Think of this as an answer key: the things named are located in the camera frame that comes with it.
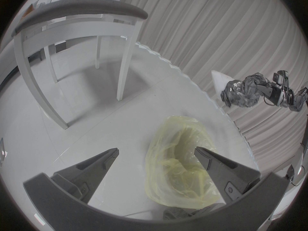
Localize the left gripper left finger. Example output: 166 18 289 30
51 148 119 203

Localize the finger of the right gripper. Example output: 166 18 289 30
256 84 274 97

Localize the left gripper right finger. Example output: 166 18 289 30
194 146 262 205

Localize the black plastic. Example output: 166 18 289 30
221 72 265 108

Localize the white trash bin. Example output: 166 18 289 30
147 119 218 206

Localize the yellow plastic bag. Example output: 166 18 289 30
144 115 220 210

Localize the beige curtain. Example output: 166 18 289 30
120 0 308 177

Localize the white chair with grey seat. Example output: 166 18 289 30
12 0 148 130

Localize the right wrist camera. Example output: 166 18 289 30
273 70 289 86

